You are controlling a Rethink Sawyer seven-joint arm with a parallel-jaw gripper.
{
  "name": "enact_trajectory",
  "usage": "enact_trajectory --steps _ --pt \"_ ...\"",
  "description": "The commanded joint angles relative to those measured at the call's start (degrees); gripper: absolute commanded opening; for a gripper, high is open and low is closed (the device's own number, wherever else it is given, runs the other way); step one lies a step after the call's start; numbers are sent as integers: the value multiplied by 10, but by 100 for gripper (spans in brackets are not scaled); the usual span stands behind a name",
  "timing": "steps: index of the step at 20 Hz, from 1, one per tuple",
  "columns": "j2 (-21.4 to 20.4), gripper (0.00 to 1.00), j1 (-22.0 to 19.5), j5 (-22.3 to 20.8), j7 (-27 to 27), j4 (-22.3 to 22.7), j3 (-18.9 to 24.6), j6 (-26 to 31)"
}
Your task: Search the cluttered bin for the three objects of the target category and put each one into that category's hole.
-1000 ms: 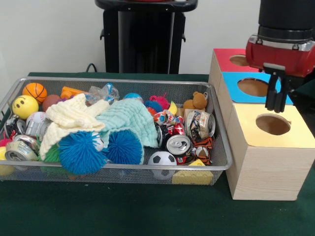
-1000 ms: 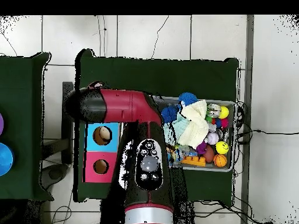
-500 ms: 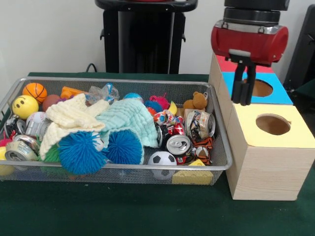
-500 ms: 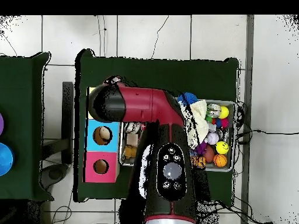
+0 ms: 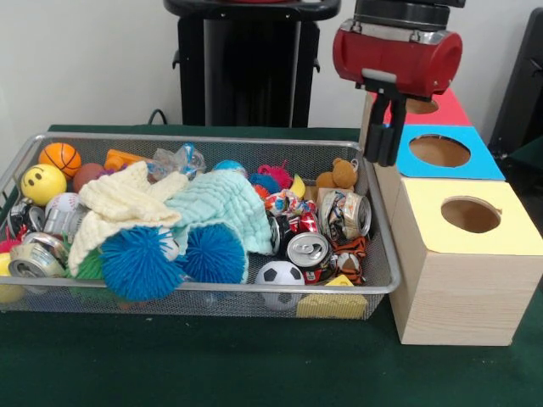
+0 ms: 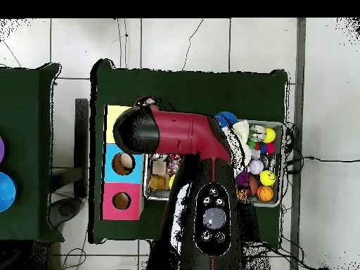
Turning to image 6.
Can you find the blue fuzzy ball with eye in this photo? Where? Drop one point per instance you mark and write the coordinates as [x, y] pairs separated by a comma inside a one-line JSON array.
[[225, 118]]

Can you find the cream knitted cloth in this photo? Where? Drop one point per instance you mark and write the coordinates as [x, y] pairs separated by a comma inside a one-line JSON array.
[[242, 146]]

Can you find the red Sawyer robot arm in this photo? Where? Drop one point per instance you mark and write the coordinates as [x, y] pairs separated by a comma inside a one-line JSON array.
[[182, 132]]

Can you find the wooden box with three holes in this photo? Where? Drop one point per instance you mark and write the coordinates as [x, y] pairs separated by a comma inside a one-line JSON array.
[[109, 208]]

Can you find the metal mesh bin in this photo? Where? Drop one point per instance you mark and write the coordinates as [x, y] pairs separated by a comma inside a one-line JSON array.
[[267, 203]]

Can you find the dark green table cloth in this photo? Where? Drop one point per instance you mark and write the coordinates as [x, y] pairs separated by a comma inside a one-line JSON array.
[[197, 87], [22, 140]]

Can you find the black upright panel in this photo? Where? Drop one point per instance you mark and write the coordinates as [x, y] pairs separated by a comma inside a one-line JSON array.
[[81, 140]]

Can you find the brown teddy bear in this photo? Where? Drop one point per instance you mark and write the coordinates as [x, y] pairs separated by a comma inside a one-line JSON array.
[[157, 182]]

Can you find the plain yellow ball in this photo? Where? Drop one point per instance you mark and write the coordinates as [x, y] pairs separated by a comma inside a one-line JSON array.
[[270, 135]]

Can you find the dark grey stand base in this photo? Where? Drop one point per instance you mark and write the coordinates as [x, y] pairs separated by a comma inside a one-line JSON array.
[[66, 209]]

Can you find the yellow smiley ball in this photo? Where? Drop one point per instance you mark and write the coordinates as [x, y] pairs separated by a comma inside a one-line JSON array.
[[267, 177]]

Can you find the orange toy basketball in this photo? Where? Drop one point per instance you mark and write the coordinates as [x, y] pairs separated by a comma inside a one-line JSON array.
[[265, 193]]

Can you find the large purple ball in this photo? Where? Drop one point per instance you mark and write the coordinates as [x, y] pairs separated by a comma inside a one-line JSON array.
[[1, 149]]

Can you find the large blue ball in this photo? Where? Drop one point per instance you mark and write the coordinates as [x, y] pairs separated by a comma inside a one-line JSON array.
[[5, 191]]

